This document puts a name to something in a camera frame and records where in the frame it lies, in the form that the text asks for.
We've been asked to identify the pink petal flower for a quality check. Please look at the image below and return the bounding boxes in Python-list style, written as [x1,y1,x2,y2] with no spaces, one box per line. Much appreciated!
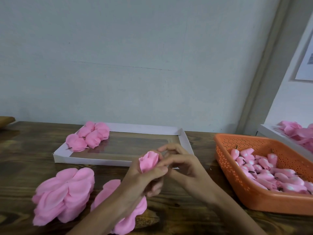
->
[94,122,111,140]

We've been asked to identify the pile of pink petals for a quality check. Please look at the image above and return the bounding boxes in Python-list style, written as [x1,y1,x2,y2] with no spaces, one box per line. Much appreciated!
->
[276,121,313,154]

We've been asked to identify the grey door frame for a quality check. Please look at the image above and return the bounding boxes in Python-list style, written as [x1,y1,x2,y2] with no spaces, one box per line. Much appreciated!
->
[236,0,313,135]

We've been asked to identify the person's left hand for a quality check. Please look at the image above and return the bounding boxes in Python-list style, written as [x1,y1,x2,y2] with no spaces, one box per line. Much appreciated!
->
[119,153,170,206]

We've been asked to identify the group of finished pink roses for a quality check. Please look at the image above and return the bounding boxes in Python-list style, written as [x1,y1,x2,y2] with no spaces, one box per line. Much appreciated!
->
[66,121,111,152]

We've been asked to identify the stack of pink petals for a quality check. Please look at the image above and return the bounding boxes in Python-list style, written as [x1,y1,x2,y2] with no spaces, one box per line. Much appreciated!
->
[32,167,96,226]
[90,180,148,235]

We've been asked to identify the person's right hand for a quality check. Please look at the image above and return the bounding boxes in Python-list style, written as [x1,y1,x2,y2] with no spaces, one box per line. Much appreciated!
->
[156,143,217,199]

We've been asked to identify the white shallow tray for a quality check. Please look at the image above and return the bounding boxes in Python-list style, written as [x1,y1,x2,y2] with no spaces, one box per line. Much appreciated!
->
[53,122,194,167]

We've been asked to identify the person's right forearm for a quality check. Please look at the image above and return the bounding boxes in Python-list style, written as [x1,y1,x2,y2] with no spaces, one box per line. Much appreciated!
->
[198,183,268,235]

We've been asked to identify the white paper notice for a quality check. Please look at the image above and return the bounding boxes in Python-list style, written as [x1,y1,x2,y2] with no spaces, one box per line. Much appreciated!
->
[295,34,313,81]

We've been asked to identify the pink rose buds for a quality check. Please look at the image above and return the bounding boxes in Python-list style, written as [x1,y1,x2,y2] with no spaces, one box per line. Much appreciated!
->
[230,148,313,195]

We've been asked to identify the orange plastic basket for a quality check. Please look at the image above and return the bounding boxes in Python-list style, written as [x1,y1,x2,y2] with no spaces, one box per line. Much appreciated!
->
[214,133,313,216]

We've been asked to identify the person's left forearm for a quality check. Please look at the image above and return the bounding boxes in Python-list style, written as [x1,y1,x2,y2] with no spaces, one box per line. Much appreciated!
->
[67,192,142,235]

